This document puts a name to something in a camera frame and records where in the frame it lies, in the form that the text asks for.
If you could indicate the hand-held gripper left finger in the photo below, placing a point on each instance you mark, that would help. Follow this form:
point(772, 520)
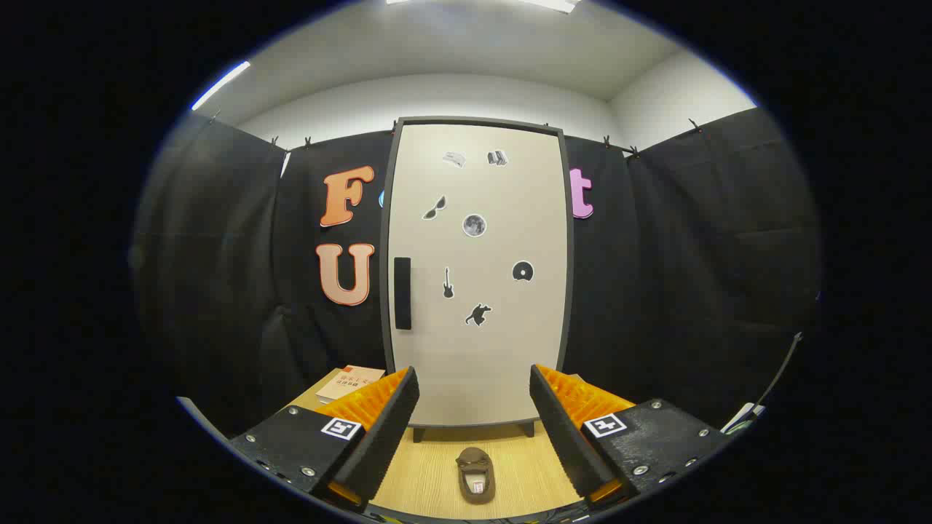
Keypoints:
point(386, 437)

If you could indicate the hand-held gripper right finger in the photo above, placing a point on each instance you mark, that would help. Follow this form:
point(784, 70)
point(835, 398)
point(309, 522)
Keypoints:
point(564, 437)

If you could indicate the brown fuzzy shoe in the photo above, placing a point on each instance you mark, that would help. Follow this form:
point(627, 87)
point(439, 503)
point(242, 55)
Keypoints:
point(475, 466)

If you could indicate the dark grey shoe cabinet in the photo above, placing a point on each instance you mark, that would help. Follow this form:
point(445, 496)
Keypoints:
point(569, 255)

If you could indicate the white flat object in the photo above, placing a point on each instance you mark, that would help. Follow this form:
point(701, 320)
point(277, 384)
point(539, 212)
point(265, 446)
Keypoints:
point(743, 417)

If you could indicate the thin black rod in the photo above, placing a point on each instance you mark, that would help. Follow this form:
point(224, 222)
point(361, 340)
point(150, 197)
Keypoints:
point(780, 371)

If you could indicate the black backdrop cloth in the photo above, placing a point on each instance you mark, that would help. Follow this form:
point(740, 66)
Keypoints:
point(218, 255)

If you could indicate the ceiling light strip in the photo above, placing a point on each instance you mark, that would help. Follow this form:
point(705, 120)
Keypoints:
point(220, 85)

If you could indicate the ceiling panel light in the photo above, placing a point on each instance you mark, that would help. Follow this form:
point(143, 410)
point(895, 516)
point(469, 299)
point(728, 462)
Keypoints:
point(557, 4)

